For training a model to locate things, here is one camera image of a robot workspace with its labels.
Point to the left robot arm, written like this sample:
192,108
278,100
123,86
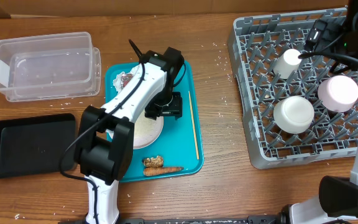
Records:
104,146

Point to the clear plastic storage bin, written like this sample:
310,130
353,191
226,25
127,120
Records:
48,67

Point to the small white bowl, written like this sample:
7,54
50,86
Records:
294,114

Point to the red snack wrapper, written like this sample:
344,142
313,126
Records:
125,79

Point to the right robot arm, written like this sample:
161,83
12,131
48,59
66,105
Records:
337,200

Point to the brown food scrap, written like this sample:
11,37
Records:
157,161

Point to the black rectangular tray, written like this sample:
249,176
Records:
34,145

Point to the white cup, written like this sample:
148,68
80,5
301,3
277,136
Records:
287,63

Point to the crumpled white tissue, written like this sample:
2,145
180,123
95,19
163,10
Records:
117,81

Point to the teal serving tray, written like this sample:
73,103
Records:
176,142

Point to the large white plate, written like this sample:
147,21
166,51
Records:
146,131

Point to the grey dishwasher rack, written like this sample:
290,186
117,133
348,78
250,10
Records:
255,44

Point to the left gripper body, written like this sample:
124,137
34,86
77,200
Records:
166,103

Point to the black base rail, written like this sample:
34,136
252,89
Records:
253,219

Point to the carrot piece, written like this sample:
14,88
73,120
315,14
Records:
154,171

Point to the wooden chopstick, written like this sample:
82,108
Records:
193,126

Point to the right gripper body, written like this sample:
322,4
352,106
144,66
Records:
332,40

